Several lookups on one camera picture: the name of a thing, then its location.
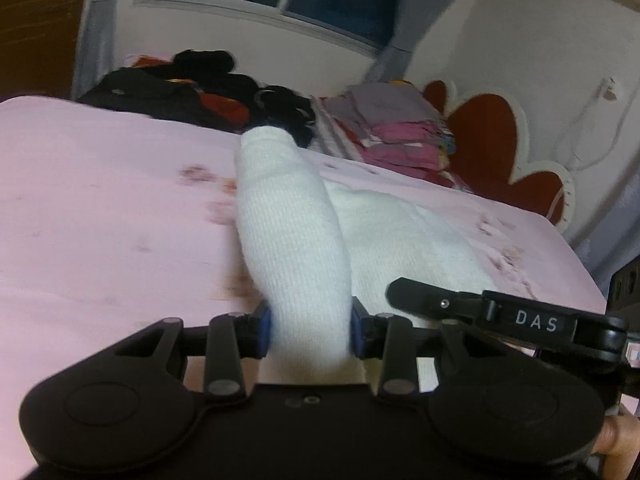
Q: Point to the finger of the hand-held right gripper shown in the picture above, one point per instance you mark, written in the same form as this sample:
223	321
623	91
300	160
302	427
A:
500	312

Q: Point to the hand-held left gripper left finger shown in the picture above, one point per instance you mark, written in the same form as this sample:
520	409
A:
265	330

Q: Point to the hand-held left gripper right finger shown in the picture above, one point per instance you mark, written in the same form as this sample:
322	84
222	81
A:
356	332

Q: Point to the white knitted small garment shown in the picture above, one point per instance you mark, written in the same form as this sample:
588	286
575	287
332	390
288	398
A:
290	240

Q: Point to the stack of folded clothes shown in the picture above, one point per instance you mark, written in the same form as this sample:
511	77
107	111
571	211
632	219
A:
395	130

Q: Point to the pile of dark clothes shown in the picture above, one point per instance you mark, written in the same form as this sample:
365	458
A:
150	95

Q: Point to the person's right hand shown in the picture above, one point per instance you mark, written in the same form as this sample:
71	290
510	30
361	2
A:
622	435

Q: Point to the red and white headboard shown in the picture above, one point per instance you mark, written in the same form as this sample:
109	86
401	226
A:
485	145

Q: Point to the grey white striped cloth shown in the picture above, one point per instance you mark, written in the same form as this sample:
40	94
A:
330	135

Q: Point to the pink floral bedsheet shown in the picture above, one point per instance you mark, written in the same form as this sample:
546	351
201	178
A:
100	210

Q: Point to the grey curtain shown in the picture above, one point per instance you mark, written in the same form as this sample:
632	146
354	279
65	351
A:
400	60
100	25

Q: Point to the white framed window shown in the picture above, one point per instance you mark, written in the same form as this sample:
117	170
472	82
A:
340	5

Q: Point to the brown wooden wardrobe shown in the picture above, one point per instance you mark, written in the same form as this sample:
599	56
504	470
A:
40	30

